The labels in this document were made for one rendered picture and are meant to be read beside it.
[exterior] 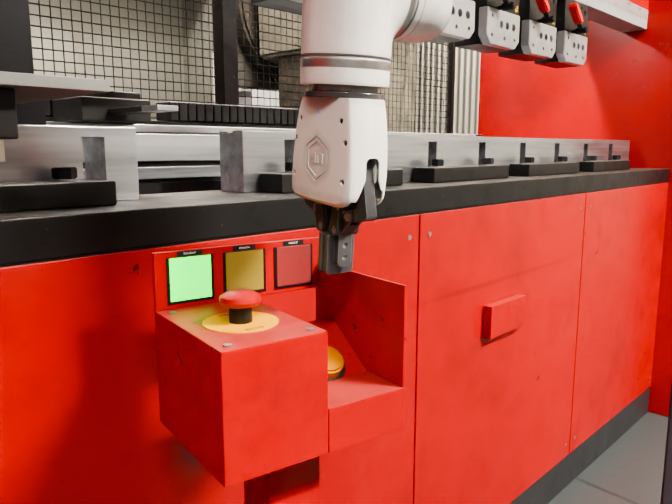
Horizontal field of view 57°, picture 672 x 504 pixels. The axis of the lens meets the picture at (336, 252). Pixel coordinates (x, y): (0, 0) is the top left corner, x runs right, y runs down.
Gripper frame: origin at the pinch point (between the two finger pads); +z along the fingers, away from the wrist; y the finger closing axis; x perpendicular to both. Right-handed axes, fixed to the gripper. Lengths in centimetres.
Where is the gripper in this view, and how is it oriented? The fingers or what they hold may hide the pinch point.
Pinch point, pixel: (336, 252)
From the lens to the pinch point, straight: 62.2
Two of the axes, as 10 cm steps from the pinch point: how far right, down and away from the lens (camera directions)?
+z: -0.5, 9.7, 2.3
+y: 5.7, 2.2, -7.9
